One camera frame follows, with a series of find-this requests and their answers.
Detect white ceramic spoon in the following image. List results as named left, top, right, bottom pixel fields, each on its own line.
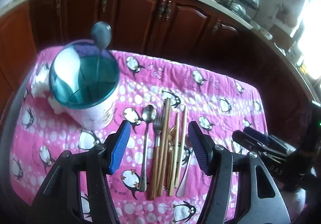
left=54, top=47, right=80, bottom=93

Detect white floral utensil holder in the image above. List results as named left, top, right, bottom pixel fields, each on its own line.
left=49, top=40, right=120, bottom=130

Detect steel fork wooden handle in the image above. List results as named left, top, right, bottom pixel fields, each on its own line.
left=148, top=114, right=163, bottom=201

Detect white crumpled tissue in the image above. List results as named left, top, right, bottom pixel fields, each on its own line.
left=30, top=62, right=65, bottom=115

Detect small steel spoon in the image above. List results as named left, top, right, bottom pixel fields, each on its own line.
left=91, top=21, right=112, bottom=80

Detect gold wooden fork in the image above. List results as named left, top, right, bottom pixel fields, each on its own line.
left=176, top=135, right=194, bottom=198

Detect wooden kitchen cabinets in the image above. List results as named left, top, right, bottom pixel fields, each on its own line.
left=1, top=0, right=313, bottom=140

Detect pink penguin cloth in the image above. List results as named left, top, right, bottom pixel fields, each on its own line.
left=10, top=47, right=267, bottom=223

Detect black dish rack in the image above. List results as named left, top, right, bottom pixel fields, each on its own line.
left=218, top=0, right=260, bottom=22

